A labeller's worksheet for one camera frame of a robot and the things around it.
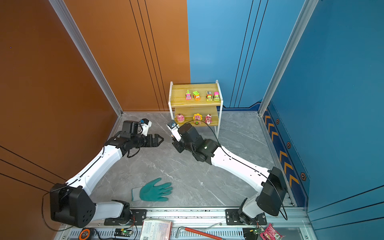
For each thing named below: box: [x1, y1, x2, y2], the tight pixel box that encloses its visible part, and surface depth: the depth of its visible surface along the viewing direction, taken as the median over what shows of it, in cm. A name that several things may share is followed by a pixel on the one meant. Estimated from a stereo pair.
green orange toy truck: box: [206, 91, 213, 102], surface depth 81 cm
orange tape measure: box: [78, 227, 92, 240], surface depth 68 cm
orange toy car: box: [192, 91, 201, 101], surface depth 82 cm
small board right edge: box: [242, 226, 265, 240], surface depth 71 cm
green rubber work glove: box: [131, 177, 173, 202], surface depth 82 cm
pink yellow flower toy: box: [193, 113, 203, 125], surface depth 91 cm
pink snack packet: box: [260, 223, 286, 240], surface depth 69 cm
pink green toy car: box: [185, 89, 192, 100], surface depth 82 cm
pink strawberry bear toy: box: [205, 113, 213, 125], surface depth 91 cm
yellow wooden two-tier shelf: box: [168, 80, 224, 139], surface depth 84 cm
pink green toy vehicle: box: [213, 91, 220, 102], surface depth 81 cm
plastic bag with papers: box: [140, 219, 173, 240], surface depth 68 cm
